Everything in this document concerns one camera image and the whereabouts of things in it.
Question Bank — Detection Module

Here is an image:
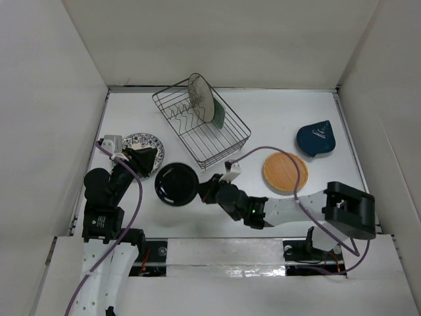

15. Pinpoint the silver front rail tape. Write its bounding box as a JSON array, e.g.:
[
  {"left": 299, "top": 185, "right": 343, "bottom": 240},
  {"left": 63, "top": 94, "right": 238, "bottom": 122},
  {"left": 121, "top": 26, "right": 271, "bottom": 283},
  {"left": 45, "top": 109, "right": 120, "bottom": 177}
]
[{"left": 130, "top": 238, "right": 345, "bottom": 278}]

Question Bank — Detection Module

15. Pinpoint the blue white floral plate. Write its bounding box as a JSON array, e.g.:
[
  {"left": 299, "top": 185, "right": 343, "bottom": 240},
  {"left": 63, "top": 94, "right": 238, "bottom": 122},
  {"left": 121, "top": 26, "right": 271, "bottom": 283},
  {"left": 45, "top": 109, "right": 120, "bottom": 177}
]
[{"left": 122, "top": 133, "right": 165, "bottom": 174}]

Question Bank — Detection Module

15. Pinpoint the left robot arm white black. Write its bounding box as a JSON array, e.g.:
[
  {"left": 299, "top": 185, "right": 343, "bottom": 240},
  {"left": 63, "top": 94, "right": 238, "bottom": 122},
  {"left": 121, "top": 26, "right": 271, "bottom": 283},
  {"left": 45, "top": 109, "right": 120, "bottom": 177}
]
[{"left": 64, "top": 142, "right": 157, "bottom": 315}]

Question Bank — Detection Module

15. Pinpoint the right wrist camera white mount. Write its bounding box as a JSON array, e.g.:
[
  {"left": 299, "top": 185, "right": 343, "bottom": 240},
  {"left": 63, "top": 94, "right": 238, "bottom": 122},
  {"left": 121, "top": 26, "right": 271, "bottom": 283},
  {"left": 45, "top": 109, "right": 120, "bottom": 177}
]
[{"left": 219, "top": 160, "right": 241, "bottom": 183}]

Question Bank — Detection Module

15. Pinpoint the black round bowl plate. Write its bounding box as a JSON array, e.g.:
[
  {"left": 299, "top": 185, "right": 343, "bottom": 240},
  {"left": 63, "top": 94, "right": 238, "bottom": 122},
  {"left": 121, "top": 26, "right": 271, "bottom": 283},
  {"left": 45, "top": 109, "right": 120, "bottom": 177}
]
[{"left": 155, "top": 163, "right": 199, "bottom": 207}]

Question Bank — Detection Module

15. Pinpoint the cream round plate tree drawing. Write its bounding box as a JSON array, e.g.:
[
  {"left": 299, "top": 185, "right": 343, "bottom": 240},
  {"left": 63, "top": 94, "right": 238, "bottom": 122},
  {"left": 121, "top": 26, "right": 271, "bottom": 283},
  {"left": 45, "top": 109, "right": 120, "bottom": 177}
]
[{"left": 187, "top": 73, "right": 214, "bottom": 123}]

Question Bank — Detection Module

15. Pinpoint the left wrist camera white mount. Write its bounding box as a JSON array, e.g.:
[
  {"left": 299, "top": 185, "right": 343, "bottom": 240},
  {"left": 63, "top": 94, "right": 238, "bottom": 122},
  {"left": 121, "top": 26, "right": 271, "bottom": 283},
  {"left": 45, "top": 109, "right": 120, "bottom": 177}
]
[{"left": 99, "top": 134, "right": 123, "bottom": 155}]

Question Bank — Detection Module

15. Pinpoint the dark blue leaf-shaped plate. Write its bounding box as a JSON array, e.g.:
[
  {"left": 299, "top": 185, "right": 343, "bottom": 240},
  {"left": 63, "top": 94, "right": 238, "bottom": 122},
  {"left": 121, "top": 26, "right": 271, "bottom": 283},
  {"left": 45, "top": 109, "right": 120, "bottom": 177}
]
[{"left": 295, "top": 120, "right": 336, "bottom": 157}]

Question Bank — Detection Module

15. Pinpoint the grey wire dish rack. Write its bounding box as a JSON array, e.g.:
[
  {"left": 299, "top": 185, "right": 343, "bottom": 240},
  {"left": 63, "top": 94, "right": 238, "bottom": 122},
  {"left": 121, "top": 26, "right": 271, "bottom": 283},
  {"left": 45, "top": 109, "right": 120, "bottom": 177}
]
[{"left": 152, "top": 78, "right": 251, "bottom": 169}]

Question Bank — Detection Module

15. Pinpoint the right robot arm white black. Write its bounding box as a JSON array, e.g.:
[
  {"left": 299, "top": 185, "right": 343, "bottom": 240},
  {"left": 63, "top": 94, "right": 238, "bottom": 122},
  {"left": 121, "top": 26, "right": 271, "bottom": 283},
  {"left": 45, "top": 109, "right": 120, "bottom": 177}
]
[{"left": 198, "top": 174, "right": 376, "bottom": 259}]

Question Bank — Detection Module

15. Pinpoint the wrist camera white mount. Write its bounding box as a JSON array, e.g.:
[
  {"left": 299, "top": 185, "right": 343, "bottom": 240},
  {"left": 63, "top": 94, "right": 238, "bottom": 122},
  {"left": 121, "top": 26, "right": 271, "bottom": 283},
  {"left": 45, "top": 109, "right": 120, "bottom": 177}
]
[
  {"left": 219, "top": 160, "right": 241, "bottom": 183},
  {"left": 99, "top": 134, "right": 123, "bottom": 155}
]

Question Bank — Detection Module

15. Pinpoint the orange woven bamboo round plate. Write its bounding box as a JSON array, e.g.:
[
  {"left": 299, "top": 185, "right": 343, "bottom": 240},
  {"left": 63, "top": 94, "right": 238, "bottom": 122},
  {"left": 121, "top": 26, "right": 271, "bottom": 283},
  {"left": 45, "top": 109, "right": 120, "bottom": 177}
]
[{"left": 262, "top": 152, "right": 309, "bottom": 195}]

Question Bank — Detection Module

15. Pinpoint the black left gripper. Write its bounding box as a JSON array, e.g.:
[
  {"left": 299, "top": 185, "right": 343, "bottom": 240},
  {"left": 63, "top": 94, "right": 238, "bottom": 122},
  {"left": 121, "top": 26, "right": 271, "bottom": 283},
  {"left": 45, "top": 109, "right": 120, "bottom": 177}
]
[{"left": 110, "top": 146, "right": 157, "bottom": 203}]

